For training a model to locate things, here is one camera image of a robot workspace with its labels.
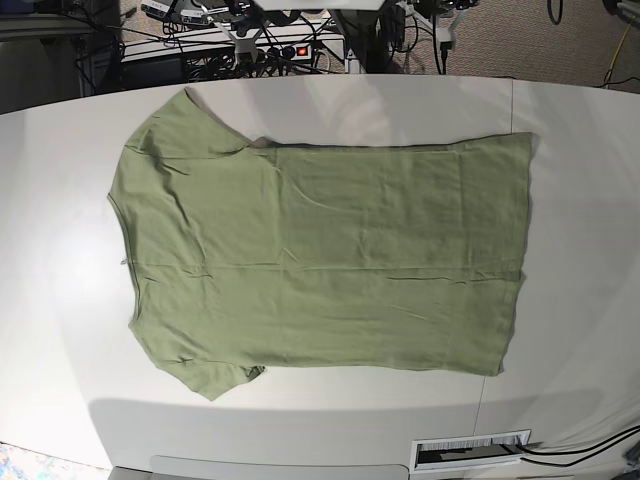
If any green T-shirt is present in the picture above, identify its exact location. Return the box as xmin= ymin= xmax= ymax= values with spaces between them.
xmin=108 ymin=90 xmax=533 ymax=400

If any black power strip red switch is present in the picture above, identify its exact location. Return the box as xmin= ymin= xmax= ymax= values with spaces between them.
xmin=234 ymin=44 xmax=314 ymax=62

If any table cable grommet slot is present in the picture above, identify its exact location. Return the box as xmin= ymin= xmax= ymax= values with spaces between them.
xmin=409 ymin=430 xmax=531 ymax=473

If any black cable bottom right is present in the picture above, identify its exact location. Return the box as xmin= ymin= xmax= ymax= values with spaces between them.
xmin=519 ymin=424 xmax=640 ymax=467

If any yellow cable on floor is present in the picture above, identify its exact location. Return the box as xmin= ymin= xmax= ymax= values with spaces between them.
xmin=602 ymin=9 xmax=640 ymax=87

